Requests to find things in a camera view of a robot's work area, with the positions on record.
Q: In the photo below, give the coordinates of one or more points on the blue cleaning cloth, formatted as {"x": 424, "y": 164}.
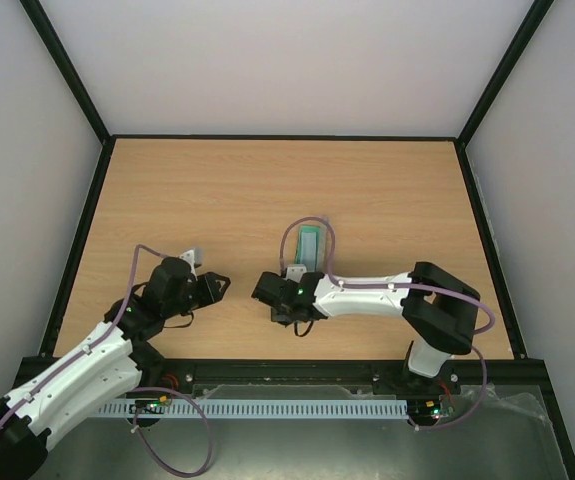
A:
{"x": 309, "y": 249}

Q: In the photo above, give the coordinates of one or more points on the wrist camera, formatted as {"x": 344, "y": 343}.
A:
{"x": 194, "y": 258}
{"x": 295, "y": 272}

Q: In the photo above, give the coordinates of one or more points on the grey leather glasses case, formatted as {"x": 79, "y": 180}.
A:
{"x": 321, "y": 227}

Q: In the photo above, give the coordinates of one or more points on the black sunglasses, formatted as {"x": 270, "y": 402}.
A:
{"x": 281, "y": 318}

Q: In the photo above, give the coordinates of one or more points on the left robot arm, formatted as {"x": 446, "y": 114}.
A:
{"x": 114, "y": 359}

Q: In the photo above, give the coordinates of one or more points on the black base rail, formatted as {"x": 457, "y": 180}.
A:
{"x": 382, "y": 377}

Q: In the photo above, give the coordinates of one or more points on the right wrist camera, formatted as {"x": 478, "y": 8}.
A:
{"x": 295, "y": 272}

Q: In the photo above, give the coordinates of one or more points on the light blue slotted cable duct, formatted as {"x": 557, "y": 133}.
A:
{"x": 257, "y": 409}

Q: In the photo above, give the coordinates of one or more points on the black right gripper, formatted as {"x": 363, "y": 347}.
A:
{"x": 267, "y": 290}

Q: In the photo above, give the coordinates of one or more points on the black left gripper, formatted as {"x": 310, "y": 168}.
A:
{"x": 211, "y": 287}

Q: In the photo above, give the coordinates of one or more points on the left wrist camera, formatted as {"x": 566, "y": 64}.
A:
{"x": 194, "y": 258}

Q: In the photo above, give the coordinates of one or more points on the metal front tray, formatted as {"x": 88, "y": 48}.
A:
{"x": 504, "y": 437}

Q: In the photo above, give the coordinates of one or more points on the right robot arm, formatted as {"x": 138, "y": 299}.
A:
{"x": 439, "y": 307}

